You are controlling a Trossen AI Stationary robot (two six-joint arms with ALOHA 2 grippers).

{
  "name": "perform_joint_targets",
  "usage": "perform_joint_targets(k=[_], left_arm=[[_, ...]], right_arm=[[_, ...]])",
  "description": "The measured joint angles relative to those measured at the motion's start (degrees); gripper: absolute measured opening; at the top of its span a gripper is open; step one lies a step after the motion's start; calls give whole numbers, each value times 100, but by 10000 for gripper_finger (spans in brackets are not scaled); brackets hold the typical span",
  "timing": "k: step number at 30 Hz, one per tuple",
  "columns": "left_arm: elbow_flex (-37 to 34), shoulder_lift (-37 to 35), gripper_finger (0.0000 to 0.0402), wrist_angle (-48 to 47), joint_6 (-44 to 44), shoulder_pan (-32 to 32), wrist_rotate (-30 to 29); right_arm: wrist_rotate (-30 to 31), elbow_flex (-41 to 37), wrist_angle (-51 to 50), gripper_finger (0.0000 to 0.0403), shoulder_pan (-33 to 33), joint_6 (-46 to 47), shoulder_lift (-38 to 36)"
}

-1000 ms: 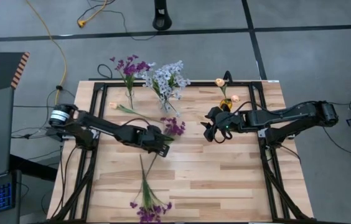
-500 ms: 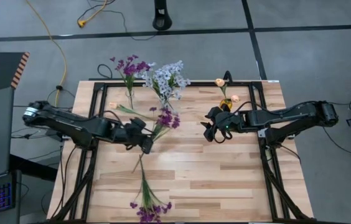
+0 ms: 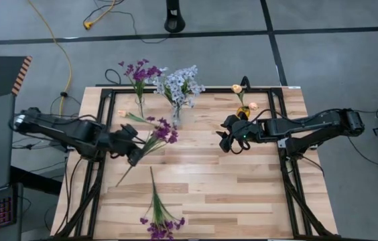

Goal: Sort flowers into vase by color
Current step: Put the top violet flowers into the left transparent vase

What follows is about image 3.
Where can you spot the ribbed clear glass vase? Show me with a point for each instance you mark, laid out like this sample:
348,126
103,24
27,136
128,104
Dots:
176,117

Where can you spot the purple artificial flower bunch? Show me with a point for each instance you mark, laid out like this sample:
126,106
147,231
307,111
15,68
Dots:
159,214
140,74
162,132

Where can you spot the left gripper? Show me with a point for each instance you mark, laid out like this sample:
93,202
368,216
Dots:
120,144

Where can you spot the black stand base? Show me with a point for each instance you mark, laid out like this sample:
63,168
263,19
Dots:
174,23

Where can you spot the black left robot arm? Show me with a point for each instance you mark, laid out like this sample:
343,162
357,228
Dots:
75,132

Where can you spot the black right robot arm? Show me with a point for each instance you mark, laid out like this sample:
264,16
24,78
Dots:
293,125

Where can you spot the amber glass vase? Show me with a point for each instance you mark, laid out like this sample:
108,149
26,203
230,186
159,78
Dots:
242,111

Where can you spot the black metal table frame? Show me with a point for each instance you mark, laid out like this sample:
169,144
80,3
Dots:
209,90

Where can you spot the small clear glass vase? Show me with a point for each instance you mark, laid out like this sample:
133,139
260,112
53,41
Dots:
141,108

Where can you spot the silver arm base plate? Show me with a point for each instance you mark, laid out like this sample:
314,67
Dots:
281,144

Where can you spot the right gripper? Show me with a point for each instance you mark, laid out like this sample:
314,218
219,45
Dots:
244,132

